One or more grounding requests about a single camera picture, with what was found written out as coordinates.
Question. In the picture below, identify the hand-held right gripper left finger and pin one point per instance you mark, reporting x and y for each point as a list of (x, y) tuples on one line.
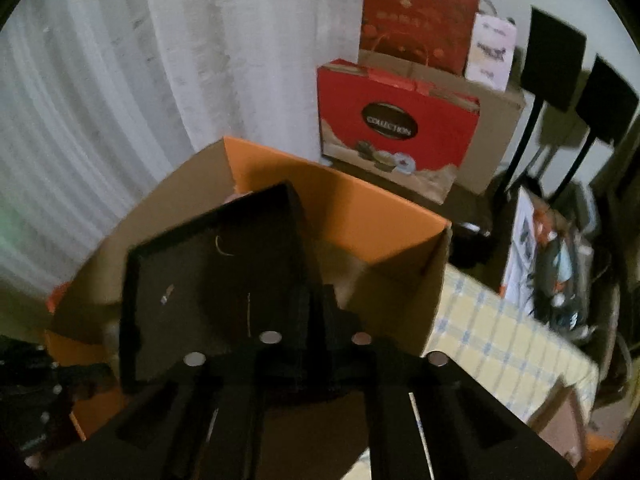
[(300, 340)]

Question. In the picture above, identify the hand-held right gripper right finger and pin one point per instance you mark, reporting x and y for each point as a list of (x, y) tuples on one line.
[(332, 345)]

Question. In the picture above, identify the black shallow gift box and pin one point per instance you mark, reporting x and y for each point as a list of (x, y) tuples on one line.
[(200, 285)]

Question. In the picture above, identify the orange brown cardboard box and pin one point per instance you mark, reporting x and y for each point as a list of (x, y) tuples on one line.
[(350, 210)]

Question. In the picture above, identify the yellow checked tablecloth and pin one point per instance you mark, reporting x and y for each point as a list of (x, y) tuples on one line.
[(490, 340)]

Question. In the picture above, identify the white printed paper sheet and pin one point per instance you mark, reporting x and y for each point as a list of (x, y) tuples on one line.
[(522, 240)]

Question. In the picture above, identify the red oval-label gift bag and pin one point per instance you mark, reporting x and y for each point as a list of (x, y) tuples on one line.
[(350, 110)]

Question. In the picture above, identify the plain brown cardboard box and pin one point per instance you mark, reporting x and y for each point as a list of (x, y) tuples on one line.
[(495, 130)]

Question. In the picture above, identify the orange plastic crate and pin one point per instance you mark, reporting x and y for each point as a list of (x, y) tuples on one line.
[(600, 449)]

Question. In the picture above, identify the white pleated curtain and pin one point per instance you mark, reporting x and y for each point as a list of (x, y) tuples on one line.
[(100, 110)]

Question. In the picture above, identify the small white paper bag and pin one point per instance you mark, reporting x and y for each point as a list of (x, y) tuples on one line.
[(490, 50)]

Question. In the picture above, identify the red patterned gift bag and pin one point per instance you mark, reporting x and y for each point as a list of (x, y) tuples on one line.
[(415, 15)]

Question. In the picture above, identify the black speaker on stand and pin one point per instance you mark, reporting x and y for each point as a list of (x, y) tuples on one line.
[(607, 100), (550, 55)]

